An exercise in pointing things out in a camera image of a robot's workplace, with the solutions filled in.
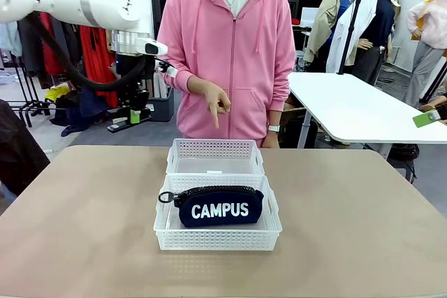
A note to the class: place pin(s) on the person's right forearm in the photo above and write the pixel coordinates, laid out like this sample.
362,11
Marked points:
178,76

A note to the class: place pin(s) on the person's left hand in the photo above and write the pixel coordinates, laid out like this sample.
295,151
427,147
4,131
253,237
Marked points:
270,140

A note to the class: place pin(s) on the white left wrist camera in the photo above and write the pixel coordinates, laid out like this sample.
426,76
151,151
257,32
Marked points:
168,69

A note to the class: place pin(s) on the navy CAMPUS pencil case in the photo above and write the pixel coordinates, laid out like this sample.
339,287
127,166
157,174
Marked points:
220,210

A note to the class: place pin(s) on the person's left forearm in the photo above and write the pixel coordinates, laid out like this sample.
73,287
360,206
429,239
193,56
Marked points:
283,95

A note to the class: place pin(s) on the mannequin in beige coat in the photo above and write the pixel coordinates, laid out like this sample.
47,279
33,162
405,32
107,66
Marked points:
324,33

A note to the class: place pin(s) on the white shirt on stand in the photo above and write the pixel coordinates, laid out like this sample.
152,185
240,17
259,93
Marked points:
363,19

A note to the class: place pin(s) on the dark grey coat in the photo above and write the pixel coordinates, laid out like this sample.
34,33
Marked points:
31,50

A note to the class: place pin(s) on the black tripod pole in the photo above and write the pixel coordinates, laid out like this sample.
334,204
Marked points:
351,33

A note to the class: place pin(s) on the white perforated plastic basket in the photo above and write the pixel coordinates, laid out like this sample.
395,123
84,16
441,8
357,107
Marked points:
214,153
216,240

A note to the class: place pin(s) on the long red dress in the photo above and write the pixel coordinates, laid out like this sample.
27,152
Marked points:
97,67

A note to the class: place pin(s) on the person in pink hoodie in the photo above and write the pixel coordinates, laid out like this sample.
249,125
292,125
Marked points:
227,67

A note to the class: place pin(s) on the white paper label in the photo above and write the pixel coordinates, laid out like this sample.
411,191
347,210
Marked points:
214,171

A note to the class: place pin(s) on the person's right hand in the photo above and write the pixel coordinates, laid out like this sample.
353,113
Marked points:
216,102

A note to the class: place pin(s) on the white table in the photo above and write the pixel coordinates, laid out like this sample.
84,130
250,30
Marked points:
349,109

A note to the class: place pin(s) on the white paper roll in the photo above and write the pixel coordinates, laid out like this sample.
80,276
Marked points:
162,87

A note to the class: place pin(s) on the white chair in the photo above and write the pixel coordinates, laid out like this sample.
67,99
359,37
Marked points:
310,17

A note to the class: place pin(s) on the grey jacket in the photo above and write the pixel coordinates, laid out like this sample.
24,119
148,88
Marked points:
71,43

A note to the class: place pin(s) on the figure in navy shirt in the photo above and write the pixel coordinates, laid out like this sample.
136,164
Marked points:
382,22

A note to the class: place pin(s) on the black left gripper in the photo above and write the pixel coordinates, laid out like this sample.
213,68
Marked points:
127,74

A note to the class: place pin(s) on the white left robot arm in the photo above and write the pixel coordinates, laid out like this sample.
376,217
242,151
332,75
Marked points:
104,5

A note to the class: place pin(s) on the light blue garment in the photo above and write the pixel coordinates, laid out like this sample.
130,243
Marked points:
8,38

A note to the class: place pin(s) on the yellow bag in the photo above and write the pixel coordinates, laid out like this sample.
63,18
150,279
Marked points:
57,93

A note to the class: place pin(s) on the short red garment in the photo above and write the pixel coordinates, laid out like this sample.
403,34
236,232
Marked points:
52,53

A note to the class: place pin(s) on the white wristwatch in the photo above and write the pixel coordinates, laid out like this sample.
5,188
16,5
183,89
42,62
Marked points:
274,128

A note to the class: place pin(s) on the mannequin in pink sweater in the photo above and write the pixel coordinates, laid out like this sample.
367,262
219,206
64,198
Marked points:
429,50

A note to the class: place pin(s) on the grey storage bin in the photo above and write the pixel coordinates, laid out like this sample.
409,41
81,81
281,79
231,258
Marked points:
164,109

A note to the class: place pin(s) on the navy blue cloth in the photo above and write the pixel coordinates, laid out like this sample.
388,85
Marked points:
87,113

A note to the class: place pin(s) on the dark brown jacket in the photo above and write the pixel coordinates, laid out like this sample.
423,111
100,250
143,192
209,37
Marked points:
17,158

